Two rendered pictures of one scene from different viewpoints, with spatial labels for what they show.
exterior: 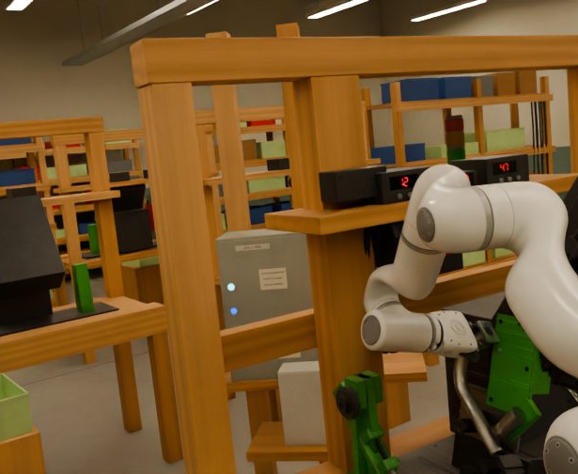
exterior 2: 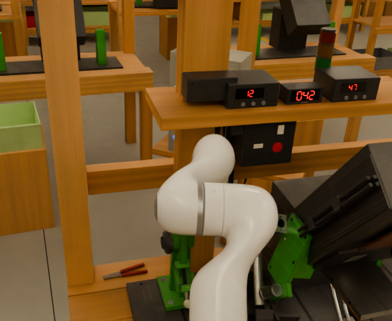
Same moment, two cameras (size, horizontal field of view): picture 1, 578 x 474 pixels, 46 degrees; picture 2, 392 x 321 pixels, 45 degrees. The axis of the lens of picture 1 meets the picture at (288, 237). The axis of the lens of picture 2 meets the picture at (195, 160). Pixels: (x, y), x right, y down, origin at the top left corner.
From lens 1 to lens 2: 0.65 m
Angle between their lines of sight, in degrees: 24
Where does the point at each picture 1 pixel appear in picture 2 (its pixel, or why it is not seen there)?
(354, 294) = not seen: hidden behind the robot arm
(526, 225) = (231, 233)
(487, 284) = (331, 158)
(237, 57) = not seen: outside the picture
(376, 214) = (214, 120)
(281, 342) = (144, 180)
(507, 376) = (282, 258)
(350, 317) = not seen: hidden behind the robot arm
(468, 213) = (182, 215)
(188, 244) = (63, 116)
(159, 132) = (42, 32)
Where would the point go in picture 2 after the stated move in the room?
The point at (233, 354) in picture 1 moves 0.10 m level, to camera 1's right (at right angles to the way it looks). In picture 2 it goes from (105, 183) to (134, 188)
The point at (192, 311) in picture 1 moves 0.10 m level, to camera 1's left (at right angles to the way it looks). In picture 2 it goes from (64, 161) to (34, 156)
